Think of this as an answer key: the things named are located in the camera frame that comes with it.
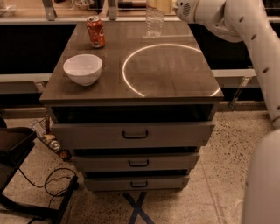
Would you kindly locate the white ceramic bowl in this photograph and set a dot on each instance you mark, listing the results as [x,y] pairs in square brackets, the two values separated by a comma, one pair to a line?
[83,69]

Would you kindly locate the orange soda can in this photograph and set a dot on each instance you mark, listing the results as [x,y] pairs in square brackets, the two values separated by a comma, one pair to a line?
[95,31]

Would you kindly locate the top grey drawer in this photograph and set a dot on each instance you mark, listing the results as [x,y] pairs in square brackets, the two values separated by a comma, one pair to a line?
[132,135]

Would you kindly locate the grey drawer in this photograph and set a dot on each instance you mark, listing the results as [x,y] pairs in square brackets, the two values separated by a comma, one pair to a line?
[135,163]
[132,135]
[136,183]

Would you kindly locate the snack items on floor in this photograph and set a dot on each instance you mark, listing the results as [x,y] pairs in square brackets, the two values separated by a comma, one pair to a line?
[44,133]

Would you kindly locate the black chair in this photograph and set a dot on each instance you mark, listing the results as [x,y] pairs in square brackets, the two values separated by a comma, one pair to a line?
[15,146]

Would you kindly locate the metal railing with posts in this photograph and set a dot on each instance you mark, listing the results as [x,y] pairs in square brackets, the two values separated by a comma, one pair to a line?
[39,11]

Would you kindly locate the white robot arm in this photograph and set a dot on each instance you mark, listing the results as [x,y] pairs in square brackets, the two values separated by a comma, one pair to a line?
[246,21]

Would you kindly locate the bottom grey drawer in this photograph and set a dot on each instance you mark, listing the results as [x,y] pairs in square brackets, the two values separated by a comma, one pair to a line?
[136,183]

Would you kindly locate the clear plastic water bottle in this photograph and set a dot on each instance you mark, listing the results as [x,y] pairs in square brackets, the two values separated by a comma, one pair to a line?
[154,20]

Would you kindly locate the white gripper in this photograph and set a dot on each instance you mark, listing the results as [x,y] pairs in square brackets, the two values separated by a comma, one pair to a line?
[184,10]

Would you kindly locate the middle grey drawer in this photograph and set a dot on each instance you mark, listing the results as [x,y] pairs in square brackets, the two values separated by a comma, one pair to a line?
[135,163]

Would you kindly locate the grey drawer cabinet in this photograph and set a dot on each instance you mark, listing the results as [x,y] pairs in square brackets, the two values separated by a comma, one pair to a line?
[143,80]

